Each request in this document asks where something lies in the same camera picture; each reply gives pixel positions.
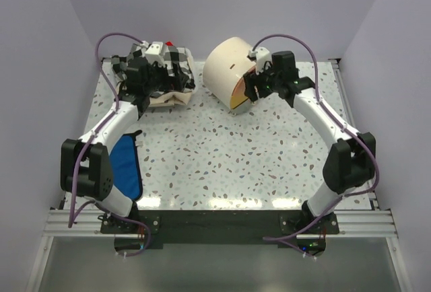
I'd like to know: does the blue cloth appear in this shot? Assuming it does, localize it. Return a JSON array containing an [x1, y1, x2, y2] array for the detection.
[[110, 131, 143, 201]]

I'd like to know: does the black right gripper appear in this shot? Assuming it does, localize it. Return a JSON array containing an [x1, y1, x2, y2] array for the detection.
[[244, 61, 282, 103]]

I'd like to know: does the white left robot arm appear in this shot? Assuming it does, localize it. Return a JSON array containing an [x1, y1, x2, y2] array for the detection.
[[60, 57, 194, 233]]

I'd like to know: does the black white checkered cloth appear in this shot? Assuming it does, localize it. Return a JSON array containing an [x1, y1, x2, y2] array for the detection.
[[110, 42, 195, 98]]

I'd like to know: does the salmon top drawer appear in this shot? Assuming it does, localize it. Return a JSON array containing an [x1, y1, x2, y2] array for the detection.
[[232, 69, 255, 101]]

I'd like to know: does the yellow drawer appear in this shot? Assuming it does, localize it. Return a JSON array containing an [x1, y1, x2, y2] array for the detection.
[[230, 85, 251, 110]]

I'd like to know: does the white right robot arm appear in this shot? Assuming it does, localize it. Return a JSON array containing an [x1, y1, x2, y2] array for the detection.
[[243, 47, 376, 233]]

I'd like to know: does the round beige drawer organizer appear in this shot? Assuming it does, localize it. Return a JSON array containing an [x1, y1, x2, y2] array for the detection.
[[203, 37, 255, 112]]

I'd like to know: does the aluminium frame rail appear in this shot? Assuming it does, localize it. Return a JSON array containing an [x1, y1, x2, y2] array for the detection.
[[25, 207, 108, 292]]

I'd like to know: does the beige folded cloth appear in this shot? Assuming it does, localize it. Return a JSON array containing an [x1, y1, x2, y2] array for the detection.
[[110, 44, 196, 107]]

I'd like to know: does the grey-green bottom drawer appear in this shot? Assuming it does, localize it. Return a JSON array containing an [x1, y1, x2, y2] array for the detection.
[[232, 100, 257, 115]]

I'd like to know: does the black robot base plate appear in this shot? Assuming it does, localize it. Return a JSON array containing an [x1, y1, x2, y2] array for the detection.
[[100, 209, 339, 252]]

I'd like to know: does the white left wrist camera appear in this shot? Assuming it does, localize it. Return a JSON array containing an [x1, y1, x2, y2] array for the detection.
[[144, 42, 167, 67]]

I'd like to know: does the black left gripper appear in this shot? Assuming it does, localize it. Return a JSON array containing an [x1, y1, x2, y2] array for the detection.
[[143, 59, 189, 95]]

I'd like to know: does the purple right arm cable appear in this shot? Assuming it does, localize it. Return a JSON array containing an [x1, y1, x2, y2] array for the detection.
[[252, 34, 380, 256]]

